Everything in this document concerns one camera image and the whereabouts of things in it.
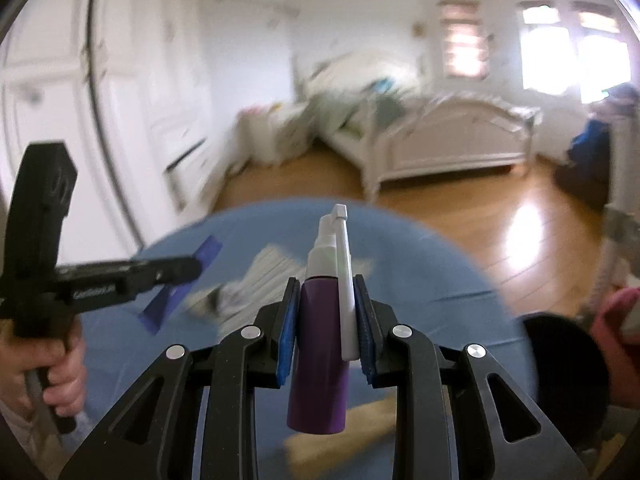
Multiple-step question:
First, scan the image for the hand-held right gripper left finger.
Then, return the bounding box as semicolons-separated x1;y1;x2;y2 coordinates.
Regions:
60;276;301;480

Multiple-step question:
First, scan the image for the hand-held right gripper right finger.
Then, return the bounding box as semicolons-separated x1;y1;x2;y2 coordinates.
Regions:
352;274;588;480

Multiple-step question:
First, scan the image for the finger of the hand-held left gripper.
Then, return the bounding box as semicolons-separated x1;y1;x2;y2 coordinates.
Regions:
122;256;203;293

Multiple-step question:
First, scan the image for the purple spray bottle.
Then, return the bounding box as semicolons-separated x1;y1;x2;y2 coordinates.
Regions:
286;203;362;435

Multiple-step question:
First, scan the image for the yellow plastic bag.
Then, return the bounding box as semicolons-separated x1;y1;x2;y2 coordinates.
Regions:
282;395;398;463

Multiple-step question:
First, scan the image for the person's left hand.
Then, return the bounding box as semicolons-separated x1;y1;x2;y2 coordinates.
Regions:
0;327;87;418

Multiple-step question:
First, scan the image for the white striped cloth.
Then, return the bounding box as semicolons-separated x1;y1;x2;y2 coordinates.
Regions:
187;245;311;321

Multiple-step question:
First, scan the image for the blue tablecloth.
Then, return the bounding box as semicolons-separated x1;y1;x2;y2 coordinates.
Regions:
75;199;538;480

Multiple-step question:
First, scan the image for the white wardrobe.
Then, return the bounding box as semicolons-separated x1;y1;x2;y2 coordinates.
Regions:
0;0;216;261

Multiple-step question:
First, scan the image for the white nightstand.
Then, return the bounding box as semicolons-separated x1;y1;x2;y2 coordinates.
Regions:
240;102;321;168

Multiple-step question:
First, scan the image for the black round bin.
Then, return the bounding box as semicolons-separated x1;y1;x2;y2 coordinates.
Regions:
520;312;613;453

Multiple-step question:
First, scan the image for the white bed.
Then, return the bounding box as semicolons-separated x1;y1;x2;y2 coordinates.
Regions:
295;50;543;196

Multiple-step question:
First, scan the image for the pink grey chair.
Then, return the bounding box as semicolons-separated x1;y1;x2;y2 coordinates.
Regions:
590;287;640;406

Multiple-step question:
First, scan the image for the white desk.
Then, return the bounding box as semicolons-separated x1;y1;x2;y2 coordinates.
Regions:
582;110;640;321

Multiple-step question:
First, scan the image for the pile of dark clothes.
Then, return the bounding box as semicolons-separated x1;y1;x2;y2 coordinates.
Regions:
555;85;640;206

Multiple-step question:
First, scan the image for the window with pink blind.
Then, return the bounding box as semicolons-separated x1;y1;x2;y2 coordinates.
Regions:
440;0;488;81

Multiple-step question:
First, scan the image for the bright window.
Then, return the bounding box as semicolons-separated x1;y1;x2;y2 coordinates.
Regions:
517;2;571;93
572;2;631;101

